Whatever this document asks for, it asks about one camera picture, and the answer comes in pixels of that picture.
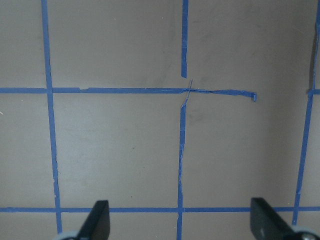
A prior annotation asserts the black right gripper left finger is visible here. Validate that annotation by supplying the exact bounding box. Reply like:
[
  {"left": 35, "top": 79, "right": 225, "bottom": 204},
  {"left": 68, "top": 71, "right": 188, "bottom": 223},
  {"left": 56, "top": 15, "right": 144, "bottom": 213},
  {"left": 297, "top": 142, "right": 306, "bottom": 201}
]
[{"left": 53, "top": 199, "right": 111, "bottom": 240}]

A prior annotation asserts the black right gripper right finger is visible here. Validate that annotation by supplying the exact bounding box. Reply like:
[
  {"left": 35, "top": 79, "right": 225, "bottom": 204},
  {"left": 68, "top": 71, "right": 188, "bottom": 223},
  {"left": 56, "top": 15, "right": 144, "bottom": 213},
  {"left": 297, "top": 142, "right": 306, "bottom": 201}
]
[{"left": 250, "top": 197, "right": 320, "bottom": 240}]

